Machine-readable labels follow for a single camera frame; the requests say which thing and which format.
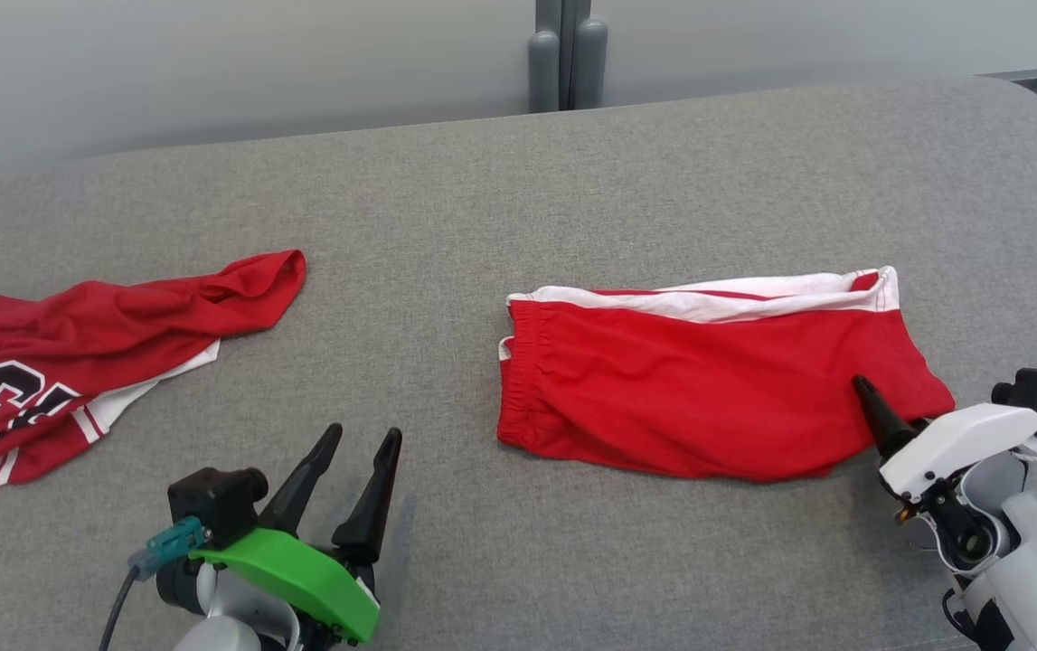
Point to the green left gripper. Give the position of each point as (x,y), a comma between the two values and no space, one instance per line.
(310,579)

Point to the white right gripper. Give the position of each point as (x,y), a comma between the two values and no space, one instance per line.
(961,438)

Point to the red shorts with white stripe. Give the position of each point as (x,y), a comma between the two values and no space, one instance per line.
(708,389)

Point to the red basketball jersey white trim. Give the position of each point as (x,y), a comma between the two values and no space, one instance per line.
(75,344)

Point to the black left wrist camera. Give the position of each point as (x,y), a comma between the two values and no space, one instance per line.
(215,502)

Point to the teal left camera connector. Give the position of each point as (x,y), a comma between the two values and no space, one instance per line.
(170,542)

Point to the grey partition frame post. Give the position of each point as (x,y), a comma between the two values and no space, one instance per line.
(568,54)

